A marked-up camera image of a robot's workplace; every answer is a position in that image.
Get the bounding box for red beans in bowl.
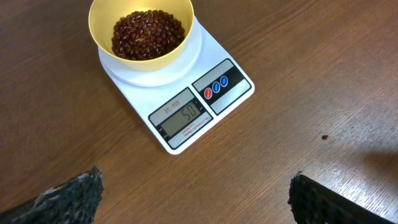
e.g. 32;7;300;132
111;10;185;60

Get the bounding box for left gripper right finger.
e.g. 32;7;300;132
288;172;394;224

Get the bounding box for yellow plastic bowl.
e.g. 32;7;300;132
88;0;196;71

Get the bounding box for white digital kitchen scale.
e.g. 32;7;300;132
98;21;255;155

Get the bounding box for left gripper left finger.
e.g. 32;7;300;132
1;166;104;224

